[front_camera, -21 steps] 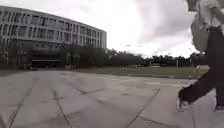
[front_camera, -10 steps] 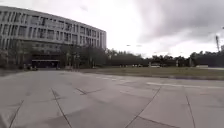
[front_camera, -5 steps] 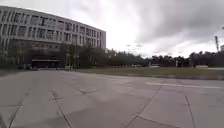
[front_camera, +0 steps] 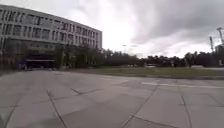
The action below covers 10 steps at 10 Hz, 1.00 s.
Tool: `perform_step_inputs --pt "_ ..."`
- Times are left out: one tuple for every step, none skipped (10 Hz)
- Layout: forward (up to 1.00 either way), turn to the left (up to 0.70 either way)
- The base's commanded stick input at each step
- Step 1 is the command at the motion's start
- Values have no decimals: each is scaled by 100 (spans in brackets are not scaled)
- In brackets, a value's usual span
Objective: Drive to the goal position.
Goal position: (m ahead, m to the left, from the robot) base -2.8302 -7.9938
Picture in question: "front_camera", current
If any row of dark trees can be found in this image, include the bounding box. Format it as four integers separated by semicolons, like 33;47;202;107
53;44;224;69

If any grey paved plaza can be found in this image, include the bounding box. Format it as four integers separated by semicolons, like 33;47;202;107
0;69;224;128

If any grass strip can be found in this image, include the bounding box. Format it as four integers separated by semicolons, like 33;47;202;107
66;66;224;80

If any pole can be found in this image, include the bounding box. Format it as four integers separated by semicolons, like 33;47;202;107
170;59;175;78

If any pale multi-storey building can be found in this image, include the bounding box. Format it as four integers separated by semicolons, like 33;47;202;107
0;3;104;71

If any tall crane mast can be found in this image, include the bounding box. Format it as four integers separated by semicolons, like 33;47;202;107
208;35;215;53

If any construction crane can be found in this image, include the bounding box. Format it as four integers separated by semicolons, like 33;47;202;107
215;27;224;46

